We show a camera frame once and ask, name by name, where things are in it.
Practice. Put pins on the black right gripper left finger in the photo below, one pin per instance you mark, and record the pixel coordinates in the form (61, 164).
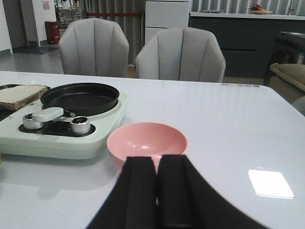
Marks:
(132, 202)

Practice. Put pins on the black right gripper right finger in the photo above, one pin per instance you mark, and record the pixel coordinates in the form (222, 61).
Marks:
(187, 201)

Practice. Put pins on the pink bowl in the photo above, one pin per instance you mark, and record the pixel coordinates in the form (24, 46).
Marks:
(148, 139)

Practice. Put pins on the bread slice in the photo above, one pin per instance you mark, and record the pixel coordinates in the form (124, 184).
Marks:
(16, 97)

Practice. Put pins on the green breakfast maker base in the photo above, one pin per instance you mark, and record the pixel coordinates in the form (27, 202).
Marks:
(55, 138)

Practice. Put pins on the right silver knob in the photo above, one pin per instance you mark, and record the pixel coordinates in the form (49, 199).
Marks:
(80, 125)

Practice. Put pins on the silver knob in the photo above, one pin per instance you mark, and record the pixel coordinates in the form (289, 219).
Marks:
(29, 124)
(80, 125)

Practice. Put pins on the black round frying pan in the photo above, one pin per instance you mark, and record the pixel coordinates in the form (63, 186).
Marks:
(81, 99)

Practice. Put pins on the left silver knob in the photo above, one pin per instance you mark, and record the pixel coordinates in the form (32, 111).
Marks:
(29, 124)

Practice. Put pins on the right grey chair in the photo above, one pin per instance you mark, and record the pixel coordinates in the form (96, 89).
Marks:
(181, 54)

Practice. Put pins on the grey chair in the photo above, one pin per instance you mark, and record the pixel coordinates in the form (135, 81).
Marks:
(94, 47)
(181, 54)

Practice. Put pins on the beige sofa cushion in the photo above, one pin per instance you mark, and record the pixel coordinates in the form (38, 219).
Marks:
(288, 80)

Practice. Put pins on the left grey chair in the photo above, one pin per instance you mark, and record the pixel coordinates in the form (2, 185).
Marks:
(94, 47)

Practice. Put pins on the dark counter cabinet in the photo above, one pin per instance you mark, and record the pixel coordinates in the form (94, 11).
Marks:
(246, 40)

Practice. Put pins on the dark floor mat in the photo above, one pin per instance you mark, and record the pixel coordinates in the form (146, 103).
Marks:
(34, 50)

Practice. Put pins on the white cabinet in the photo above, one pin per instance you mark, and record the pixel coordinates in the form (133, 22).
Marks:
(163, 14)

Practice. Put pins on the red bin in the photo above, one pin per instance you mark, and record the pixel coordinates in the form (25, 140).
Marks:
(52, 32)

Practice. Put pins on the fruit bowl on counter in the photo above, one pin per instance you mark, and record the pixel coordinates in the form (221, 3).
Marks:
(259, 10)

